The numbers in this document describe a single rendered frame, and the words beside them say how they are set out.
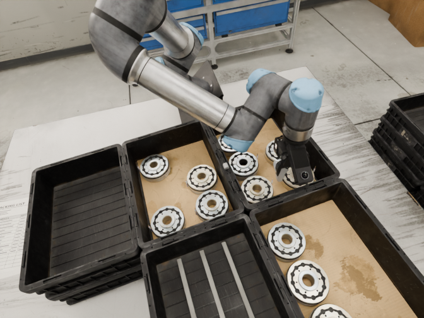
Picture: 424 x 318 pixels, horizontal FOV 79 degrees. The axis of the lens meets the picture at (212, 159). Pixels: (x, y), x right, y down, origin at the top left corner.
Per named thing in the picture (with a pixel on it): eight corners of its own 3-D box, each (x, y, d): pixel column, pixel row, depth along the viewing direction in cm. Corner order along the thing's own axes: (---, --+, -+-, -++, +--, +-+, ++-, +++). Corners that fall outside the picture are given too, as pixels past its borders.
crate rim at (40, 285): (36, 173, 88) (31, 169, 86) (123, 146, 92) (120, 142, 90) (23, 296, 65) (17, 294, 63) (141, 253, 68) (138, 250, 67)
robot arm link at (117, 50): (62, 55, 56) (249, 160, 66) (82, 6, 54) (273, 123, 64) (84, 58, 67) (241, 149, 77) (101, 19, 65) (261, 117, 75)
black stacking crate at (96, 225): (53, 187, 96) (33, 170, 87) (131, 163, 100) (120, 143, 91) (47, 301, 72) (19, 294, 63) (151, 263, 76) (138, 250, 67)
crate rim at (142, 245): (123, 146, 92) (120, 142, 90) (202, 122, 96) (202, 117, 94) (141, 253, 68) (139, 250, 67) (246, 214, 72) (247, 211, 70)
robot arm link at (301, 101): (301, 69, 61) (334, 84, 57) (293, 105, 70) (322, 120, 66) (280, 86, 59) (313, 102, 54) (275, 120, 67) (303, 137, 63)
